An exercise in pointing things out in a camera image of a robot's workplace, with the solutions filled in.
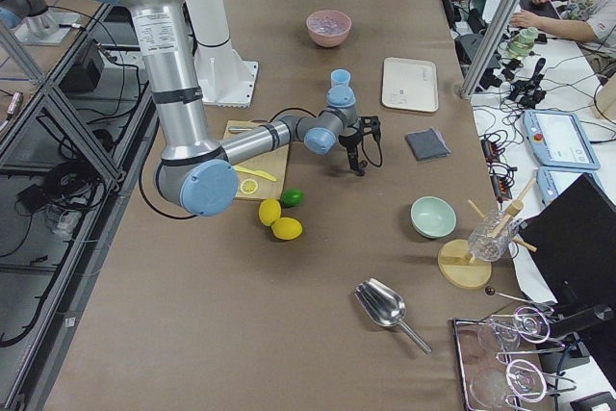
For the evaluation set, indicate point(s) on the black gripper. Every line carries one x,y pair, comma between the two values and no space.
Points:
349,143

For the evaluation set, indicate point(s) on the metal glass rack tray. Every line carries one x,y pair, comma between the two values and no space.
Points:
472,358

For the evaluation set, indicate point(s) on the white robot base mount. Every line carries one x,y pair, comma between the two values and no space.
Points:
216,45

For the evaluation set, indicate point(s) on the green lime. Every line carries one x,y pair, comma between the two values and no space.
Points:
291,197

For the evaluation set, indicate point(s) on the teach pendant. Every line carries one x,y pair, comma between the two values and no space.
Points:
552,181
557,139

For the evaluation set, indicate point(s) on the upper wine glass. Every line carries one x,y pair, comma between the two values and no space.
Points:
505,332

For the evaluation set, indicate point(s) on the black monitor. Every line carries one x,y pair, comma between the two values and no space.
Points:
574,238

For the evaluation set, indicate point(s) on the yellow lemon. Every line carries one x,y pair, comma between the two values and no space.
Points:
286,228
269,211

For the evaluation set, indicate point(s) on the steel ice scoop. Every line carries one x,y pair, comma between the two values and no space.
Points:
387,309

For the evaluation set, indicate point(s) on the lemon half lower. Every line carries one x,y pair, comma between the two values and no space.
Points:
249,186

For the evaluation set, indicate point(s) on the lower teach pendant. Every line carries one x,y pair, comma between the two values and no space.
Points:
552,181

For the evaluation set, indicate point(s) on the bamboo cutting board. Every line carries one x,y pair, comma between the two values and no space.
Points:
274,162

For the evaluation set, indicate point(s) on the pile of clear ice cubes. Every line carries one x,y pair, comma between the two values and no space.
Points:
327,23

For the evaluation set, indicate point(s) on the wooden cup stand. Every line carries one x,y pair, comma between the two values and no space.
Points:
467,264

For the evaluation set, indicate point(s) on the upper teach pendant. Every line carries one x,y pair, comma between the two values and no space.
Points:
557,139

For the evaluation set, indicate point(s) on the aluminium frame post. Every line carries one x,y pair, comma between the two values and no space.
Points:
486,49

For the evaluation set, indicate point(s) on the steel muddler black tip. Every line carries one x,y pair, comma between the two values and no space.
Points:
239,129

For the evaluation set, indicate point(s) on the clear textured glass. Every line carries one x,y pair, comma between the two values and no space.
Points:
492,237

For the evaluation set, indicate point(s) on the seated person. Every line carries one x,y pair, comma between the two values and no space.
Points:
591,22

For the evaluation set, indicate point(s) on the grey folded cloth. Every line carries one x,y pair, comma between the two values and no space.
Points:
427,144

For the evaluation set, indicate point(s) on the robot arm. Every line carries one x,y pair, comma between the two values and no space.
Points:
196,171

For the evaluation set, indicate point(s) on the yellow plastic knife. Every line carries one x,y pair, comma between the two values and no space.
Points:
256,172

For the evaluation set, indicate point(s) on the light blue plastic cup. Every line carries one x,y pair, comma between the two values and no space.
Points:
340,77

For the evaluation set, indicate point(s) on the wine glass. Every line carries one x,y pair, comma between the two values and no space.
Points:
519,383
505,332

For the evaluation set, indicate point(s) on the cream rabbit serving tray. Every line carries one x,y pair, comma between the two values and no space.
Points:
410,85

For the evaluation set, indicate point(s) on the light green bowl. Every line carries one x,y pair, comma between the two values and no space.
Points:
432,217

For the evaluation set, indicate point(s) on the pink bowl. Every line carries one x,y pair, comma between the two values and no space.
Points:
330,41

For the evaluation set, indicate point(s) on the lower wine glass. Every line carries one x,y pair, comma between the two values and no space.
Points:
519,383

